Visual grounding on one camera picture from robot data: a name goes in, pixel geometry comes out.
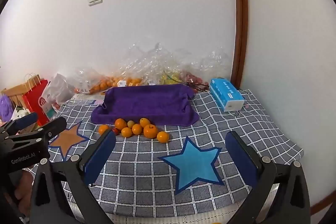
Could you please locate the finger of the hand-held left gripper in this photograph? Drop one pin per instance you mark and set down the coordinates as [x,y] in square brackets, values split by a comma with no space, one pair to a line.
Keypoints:
[53,125]
[26,120]

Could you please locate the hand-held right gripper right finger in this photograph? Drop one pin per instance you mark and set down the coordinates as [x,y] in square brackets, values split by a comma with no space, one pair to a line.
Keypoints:
[241,158]

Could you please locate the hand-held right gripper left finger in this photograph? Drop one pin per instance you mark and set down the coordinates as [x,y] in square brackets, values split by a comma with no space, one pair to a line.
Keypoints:
[101,155]

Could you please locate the small red fruit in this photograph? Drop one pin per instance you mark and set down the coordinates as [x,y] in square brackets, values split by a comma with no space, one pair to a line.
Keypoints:
[116,131]

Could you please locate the small yellow fruit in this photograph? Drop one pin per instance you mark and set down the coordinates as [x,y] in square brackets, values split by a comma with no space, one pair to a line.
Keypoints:
[130,123]

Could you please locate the purple towel-lined tray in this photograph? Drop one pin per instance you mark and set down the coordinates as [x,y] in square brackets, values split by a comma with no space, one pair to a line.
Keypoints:
[147,103]

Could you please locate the person's left hand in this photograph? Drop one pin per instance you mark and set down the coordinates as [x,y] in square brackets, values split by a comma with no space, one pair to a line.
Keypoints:
[23,187]

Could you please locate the white floral cloth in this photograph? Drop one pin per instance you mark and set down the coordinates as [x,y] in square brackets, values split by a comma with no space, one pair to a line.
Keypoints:
[19,112]

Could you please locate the red paper bag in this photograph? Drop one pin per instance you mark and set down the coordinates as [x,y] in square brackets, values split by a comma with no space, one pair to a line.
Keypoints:
[34,100]

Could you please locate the purple plush toy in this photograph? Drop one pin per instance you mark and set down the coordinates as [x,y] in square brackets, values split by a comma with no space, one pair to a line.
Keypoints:
[5,107]

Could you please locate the brown paper bag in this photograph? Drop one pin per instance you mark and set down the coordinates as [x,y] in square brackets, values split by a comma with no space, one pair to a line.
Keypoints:
[18,90]

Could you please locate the white plastic bag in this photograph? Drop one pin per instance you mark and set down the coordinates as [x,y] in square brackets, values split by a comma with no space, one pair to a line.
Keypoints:
[57,87]

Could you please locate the grey checked star blanket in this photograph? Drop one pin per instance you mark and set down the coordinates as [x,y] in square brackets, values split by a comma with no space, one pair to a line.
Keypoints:
[147,161]

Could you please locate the clear bag of oranges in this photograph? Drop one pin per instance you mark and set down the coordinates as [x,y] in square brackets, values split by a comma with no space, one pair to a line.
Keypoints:
[101,85]
[131,81]

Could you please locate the blue tissue pack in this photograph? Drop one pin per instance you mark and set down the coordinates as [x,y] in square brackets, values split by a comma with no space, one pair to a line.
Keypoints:
[223,90]

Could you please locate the clear bag of yellow fruit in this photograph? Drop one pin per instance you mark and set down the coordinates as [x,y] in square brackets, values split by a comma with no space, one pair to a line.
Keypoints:
[168,77]

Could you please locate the brown wooden door frame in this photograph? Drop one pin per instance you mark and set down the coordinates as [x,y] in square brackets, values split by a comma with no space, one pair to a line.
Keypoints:
[241,29]

